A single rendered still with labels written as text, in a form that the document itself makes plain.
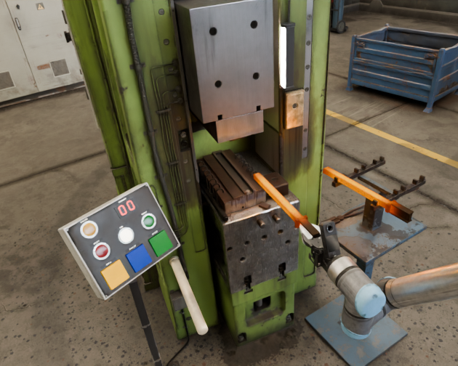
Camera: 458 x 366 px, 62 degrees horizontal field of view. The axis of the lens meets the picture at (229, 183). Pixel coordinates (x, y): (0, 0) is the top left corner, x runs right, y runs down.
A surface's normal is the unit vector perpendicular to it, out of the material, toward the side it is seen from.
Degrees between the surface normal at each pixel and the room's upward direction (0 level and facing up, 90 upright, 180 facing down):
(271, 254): 90
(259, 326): 90
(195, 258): 90
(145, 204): 60
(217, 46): 90
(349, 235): 0
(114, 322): 0
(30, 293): 0
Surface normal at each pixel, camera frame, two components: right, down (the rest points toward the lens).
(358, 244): -0.07, -0.83
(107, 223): 0.59, -0.13
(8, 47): 0.57, 0.42
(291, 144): 0.37, 0.49
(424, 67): -0.78, 0.39
